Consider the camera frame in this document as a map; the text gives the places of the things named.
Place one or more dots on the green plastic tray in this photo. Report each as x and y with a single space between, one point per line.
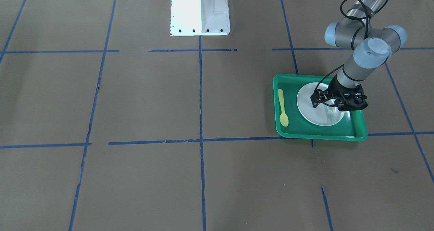
295 116

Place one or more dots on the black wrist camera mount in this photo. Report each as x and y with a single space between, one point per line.
355 104

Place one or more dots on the white round plate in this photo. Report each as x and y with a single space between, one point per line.
315 115

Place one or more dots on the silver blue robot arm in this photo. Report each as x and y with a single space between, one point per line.
371 47

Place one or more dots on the yellow plastic spoon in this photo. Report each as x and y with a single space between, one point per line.
283 118

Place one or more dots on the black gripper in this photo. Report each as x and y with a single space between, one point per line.
338 86

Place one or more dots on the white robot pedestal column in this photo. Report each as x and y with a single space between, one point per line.
199 17

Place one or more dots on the clear plastic fork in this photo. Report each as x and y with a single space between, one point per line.
332 114

